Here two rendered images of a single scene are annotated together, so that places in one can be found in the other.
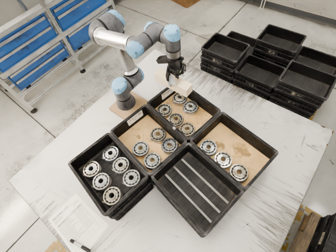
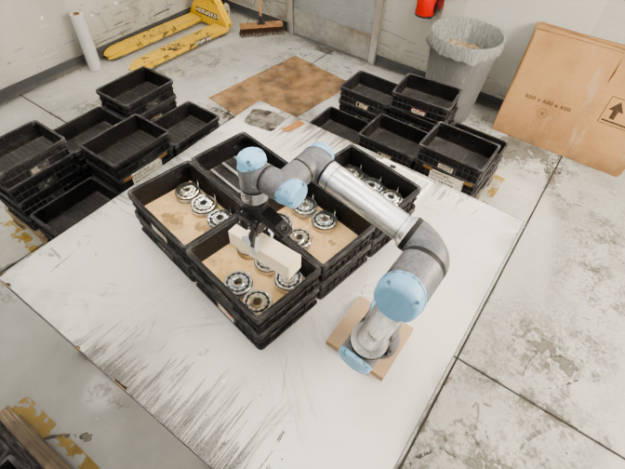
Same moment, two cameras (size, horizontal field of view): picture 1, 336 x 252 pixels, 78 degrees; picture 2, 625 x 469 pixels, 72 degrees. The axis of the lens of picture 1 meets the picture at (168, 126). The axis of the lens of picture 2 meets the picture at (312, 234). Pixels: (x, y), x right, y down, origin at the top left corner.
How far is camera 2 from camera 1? 1.74 m
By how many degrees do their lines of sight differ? 71
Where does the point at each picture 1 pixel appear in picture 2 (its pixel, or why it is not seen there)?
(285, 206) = not seen: hidden behind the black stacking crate
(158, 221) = not seen: hidden behind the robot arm
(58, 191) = (438, 207)
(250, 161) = (166, 207)
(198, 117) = (226, 270)
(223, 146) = (196, 225)
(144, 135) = (322, 244)
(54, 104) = not seen: outside the picture
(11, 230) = (528, 265)
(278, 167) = (124, 229)
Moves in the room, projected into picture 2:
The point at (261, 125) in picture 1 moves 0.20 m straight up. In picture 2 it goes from (114, 289) to (97, 258)
